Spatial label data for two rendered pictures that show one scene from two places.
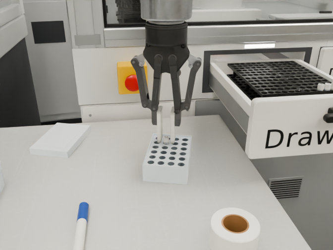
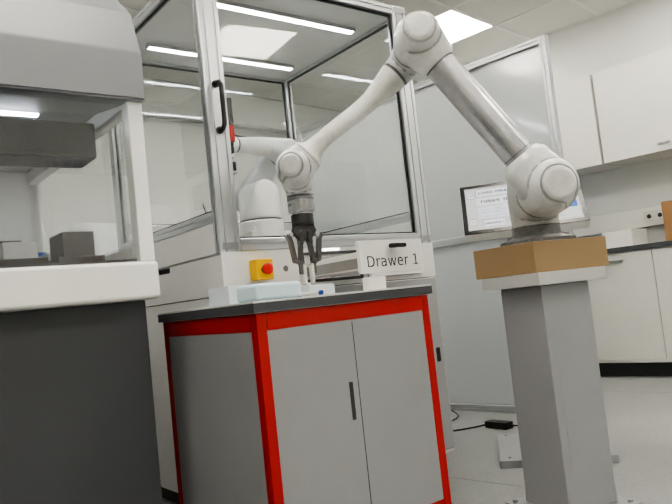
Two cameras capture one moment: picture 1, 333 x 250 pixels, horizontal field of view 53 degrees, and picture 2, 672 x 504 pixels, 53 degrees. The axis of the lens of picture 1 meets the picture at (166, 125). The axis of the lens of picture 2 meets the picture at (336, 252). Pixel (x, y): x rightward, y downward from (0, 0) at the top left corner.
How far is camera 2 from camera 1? 1.77 m
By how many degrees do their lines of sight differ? 42
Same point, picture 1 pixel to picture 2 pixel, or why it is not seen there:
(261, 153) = (367, 270)
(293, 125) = (376, 254)
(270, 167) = not seen: hidden behind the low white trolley
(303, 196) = not seen: hidden behind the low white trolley
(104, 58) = (240, 258)
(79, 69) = (225, 266)
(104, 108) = not seen: hidden behind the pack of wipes
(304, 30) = (353, 238)
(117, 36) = (247, 244)
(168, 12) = (308, 205)
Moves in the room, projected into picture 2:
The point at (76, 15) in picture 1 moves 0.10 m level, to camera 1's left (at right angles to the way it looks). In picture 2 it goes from (222, 230) to (194, 231)
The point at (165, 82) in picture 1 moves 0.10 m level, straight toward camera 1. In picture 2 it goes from (279, 275) to (291, 273)
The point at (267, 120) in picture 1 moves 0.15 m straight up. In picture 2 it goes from (365, 251) to (360, 206)
